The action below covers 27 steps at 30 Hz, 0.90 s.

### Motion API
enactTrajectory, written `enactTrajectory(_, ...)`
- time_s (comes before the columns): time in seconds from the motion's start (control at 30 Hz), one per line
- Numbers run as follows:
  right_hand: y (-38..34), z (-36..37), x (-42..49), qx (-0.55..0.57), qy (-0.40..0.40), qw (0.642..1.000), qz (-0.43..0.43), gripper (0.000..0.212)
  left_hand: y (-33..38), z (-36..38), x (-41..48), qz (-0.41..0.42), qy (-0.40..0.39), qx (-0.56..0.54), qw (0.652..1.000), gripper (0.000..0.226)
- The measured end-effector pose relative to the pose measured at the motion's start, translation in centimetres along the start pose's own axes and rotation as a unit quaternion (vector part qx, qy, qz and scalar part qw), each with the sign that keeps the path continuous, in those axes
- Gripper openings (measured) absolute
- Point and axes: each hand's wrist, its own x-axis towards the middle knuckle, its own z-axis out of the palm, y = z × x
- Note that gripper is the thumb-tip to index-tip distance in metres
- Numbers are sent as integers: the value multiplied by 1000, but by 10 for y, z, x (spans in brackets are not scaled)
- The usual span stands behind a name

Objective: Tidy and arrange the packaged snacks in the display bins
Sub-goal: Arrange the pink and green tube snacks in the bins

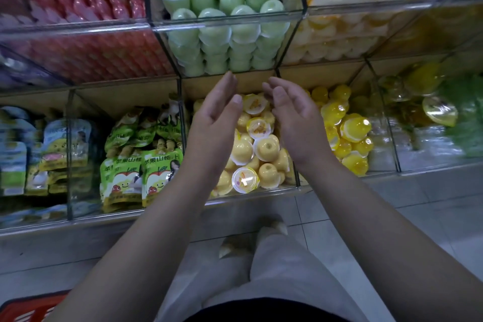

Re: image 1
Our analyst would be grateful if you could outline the person's left hand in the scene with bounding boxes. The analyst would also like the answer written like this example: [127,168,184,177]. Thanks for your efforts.
[183,71,246,176]

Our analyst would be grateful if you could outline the pile of pale yellow jelly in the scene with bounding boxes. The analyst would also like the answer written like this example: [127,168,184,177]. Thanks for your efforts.
[192,92,299,198]

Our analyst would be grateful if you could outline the light grey shorts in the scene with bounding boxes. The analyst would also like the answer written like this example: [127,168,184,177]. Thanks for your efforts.
[154,231,371,322]

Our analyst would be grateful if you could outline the dark red object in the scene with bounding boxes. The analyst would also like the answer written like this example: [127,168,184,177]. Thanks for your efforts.
[0,291,69,322]

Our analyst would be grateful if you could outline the person's right forearm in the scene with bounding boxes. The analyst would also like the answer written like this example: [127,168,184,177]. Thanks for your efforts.
[302,153,483,322]

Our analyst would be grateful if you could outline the pile of green jelly sticks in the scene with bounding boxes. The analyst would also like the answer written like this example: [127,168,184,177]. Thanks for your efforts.
[441,72,483,156]

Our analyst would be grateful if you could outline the pile of pale jelly pouches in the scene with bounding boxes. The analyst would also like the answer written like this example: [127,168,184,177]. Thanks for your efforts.
[0,105,95,217]

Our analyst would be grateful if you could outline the black shirt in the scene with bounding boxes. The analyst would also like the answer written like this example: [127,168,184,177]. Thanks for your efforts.
[185,297,352,322]

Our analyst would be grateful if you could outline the pile of yellow jelly cups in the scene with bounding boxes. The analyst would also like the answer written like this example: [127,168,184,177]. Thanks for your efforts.
[309,84,376,178]

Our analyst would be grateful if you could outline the light shoe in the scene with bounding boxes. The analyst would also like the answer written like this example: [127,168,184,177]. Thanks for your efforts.
[255,218,289,247]
[219,235,254,260]

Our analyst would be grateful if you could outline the pile of green jelly cups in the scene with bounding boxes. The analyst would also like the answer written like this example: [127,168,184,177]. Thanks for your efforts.
[157,0,294,77]

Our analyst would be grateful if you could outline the person's left forearm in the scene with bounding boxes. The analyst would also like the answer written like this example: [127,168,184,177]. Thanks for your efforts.
[45,155,227,322]

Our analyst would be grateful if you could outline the pile of orange-lid jelly cups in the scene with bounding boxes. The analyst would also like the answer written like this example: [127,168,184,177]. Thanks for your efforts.
[285,0,420,64]

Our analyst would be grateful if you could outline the person's right hand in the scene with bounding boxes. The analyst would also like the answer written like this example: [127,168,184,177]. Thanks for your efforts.
[260,76,335,172]

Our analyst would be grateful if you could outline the green juice pouches pile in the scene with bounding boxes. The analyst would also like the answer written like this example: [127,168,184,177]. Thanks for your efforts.
[100,99,185,213]

